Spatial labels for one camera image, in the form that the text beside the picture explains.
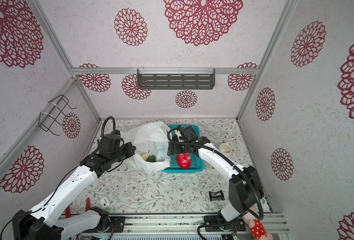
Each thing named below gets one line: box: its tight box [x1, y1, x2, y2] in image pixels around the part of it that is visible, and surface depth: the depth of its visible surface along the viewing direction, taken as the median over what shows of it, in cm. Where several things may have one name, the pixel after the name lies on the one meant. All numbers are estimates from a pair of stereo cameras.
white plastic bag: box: [122, 121, 171, 174], surface depth 89 cm
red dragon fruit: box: [176, 152, 192, 170], surface depth 90 cm
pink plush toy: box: [241, 204, 274, 240], surface depth 68 cm
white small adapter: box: [99, 196, 110, 207], surface depth 81 cm
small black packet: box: [208, 190, 225, 202], surface depth 83 cm
